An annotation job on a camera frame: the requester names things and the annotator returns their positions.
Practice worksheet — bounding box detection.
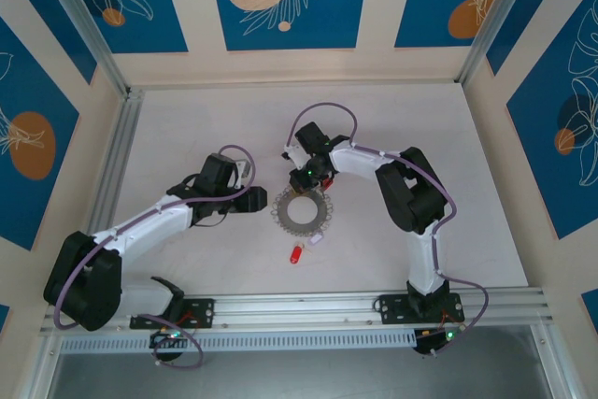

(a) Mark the small red cylinder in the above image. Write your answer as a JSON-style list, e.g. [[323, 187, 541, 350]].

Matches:
[[288, 241, 310, 266]]

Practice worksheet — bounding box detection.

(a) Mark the left controller board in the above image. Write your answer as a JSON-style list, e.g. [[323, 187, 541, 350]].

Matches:
[[149, 328, 188, 363]]

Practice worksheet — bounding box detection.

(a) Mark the controller board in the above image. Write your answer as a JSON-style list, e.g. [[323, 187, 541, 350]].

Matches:
[[413, 327, 462, 359], [149, 328, 188, 363]]

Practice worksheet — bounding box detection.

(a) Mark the right controller board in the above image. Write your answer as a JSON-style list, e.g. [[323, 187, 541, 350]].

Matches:
[[413, 327, 462, 359]]

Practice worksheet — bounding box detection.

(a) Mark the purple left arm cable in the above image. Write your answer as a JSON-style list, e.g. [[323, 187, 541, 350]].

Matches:
[[53, 143, 256, 370]]

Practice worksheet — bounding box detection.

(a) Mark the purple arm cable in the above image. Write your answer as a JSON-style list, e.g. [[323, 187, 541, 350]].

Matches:
[[53, 143, 256, 370], [285, 103, 491, 359]]

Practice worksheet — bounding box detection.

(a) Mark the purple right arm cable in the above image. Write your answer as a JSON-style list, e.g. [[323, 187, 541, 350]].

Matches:
[[285, 103, 491, 359]]

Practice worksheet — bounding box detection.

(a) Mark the aluminium side rail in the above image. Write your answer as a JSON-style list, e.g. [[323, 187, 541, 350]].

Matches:
[[88, 90, 144, 233]]

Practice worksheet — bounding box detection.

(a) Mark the long aluminium base rail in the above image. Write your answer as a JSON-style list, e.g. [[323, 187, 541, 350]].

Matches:
[[39, 285, 555, 333]]

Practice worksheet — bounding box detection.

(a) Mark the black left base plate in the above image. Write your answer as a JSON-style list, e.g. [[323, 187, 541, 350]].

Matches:
[[129, 296, 216, 330]]

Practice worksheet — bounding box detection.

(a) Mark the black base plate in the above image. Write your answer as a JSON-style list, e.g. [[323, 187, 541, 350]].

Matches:
[[376, 293, 466, 325], [129, 296, 216, 330]]

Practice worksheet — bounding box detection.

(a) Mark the blue floral wall panel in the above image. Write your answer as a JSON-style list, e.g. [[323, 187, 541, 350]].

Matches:
[[506, 0, 598, 240], [206, 0, 373, 51], [0, 0, 98, 86], [485, 0, 575, 77], [46, 0, 189, 55], [0, 18, 80, 251], [394, 0, 520, 50]]

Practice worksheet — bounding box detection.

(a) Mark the white slotted cable duct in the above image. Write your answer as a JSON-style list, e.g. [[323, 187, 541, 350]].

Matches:
[[60, 329, 418, 353]]

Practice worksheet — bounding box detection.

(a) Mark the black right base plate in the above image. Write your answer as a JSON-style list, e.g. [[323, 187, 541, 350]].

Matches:
[[376, 293, 466, 325]]

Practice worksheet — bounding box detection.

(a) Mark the aluminium corner post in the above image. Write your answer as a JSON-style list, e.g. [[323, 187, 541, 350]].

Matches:
[[35, 0, 132, 97], [460, 0, 534, 85]]

